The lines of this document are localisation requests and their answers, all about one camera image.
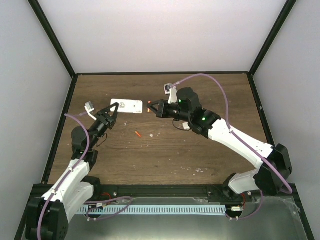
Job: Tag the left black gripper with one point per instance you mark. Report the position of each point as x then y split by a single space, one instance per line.
103 117

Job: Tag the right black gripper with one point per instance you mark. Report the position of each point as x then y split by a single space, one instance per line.
162 112

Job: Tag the white remote control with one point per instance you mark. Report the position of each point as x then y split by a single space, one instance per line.
128 106

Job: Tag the light blue slotted cable duct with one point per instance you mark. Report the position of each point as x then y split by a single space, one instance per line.
203 210

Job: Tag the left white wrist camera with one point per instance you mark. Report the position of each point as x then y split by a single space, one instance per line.
89 108

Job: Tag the black aluminium frame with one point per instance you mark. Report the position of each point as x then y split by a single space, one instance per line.
40 188

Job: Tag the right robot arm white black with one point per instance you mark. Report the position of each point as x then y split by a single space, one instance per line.
272 165

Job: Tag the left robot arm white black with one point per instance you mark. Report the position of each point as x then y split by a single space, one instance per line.
48 217

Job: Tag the white battery cover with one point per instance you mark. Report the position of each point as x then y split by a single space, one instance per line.
185 126

